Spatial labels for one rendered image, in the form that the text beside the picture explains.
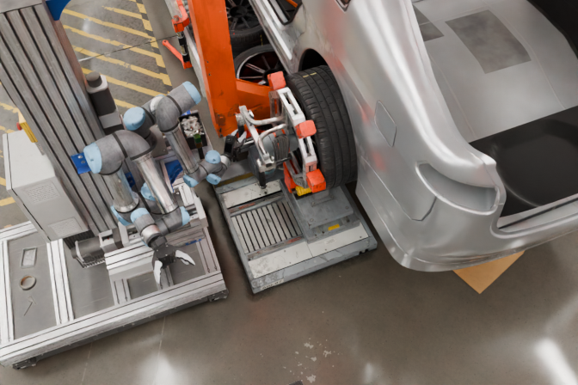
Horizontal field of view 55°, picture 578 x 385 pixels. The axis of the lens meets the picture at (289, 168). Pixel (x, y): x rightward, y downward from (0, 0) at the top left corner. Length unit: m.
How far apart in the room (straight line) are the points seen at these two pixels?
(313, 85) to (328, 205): 0.96
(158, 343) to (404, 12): 2.28
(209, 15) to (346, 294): 1.80
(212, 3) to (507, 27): 1.72
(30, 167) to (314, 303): 1.77
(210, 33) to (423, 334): 2.06
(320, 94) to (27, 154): 1.39
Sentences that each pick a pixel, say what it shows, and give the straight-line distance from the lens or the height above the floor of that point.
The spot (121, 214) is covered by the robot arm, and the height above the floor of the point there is 1.03.
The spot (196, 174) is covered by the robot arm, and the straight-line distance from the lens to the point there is 2.79.
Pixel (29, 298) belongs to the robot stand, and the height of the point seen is 0.21.
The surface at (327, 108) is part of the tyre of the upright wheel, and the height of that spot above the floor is 1.15.
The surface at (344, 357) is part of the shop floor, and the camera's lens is 3.32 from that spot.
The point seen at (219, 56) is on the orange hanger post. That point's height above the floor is 1.16.
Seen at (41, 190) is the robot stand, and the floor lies 1.17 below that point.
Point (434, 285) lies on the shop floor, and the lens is 3.57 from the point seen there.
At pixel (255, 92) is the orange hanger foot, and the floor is 0.78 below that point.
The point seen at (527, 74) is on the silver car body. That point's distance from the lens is 3.37.
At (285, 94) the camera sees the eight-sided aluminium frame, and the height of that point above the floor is 1.11.
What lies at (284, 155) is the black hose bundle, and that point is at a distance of 2.75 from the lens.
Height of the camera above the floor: 3.15
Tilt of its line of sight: 53 degrees down
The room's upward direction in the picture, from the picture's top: 2 degrees counter-clockwise
